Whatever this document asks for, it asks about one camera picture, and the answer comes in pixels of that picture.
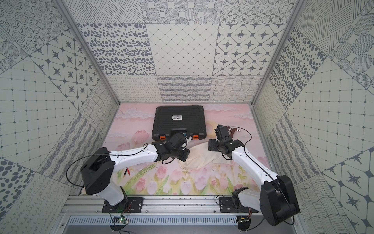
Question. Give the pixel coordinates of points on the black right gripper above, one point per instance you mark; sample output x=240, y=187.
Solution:
x=212, y=145

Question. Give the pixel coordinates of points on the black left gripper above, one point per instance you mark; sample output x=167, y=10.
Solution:
x=183, y=155

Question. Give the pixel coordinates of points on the cream cloth drawstring bag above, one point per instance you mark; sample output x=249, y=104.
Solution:
x=200, y=157

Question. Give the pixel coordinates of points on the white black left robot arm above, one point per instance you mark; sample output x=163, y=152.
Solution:
x=98, y=169

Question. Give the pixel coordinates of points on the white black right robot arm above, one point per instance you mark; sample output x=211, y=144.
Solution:
x=276, y=200

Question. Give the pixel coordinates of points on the black plastic tool case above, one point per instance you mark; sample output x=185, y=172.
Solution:
x=187, y=119

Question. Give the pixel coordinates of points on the red black clip leads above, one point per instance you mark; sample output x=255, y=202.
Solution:
x=126, y=172

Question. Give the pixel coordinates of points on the small circuit board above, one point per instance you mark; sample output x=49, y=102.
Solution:
x=121, y=220

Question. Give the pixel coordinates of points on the maroon brass hose nozzle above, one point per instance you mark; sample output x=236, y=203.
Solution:
x=232, y=131

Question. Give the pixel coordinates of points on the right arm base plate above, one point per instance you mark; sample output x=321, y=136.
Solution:
x=227, y=205

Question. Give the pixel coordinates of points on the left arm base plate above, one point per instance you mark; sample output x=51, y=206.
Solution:
x=122, y=204

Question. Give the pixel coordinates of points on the aluminium mounting rail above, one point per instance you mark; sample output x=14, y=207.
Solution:
x=151, y=210

